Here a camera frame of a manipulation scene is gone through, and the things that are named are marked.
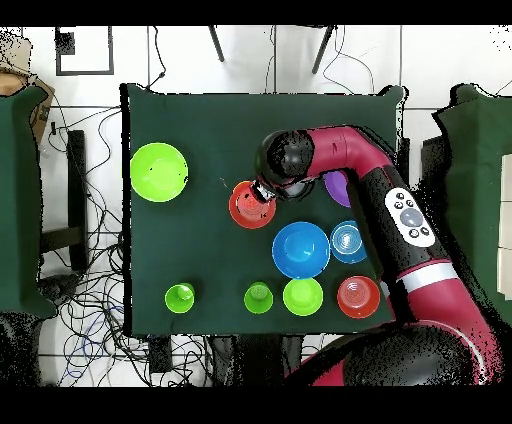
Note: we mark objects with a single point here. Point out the small light green bowl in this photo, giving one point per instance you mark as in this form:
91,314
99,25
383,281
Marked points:
302,296

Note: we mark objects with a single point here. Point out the green cloth side table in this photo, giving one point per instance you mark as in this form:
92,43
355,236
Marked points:
480,180
18,200

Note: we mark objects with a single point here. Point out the black tripod leg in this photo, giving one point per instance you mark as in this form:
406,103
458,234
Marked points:
323,50
216,44

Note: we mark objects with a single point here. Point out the large blue bowl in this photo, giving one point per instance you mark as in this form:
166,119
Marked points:
300,250

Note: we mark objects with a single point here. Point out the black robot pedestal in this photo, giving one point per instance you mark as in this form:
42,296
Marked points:
256,360

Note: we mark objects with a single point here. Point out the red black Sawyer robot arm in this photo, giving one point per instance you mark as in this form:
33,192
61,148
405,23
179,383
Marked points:
420,280

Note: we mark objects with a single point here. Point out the grey stand base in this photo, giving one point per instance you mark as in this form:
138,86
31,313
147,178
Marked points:
58,286

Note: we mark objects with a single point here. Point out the large green bowl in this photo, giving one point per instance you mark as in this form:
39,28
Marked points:
158,172

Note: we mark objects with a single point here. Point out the orange bowl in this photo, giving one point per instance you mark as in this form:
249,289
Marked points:
358,296
250,212

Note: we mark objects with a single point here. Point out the green stepped cup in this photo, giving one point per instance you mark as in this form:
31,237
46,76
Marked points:
179,298

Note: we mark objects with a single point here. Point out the black floor stand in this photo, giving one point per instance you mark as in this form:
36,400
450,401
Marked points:
78,180

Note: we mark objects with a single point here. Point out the brown cardboard box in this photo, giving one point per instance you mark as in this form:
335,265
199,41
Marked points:
40,108

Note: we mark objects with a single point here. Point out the purple bowl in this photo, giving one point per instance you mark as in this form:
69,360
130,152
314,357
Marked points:
338,188

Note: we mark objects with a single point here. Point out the dark green tablecloth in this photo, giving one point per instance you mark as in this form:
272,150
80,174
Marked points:
200,120

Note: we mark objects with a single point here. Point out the small blue bowl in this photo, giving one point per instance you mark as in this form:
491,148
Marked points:
346,242

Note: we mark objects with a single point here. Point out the black box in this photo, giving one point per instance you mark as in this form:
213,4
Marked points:
436,160

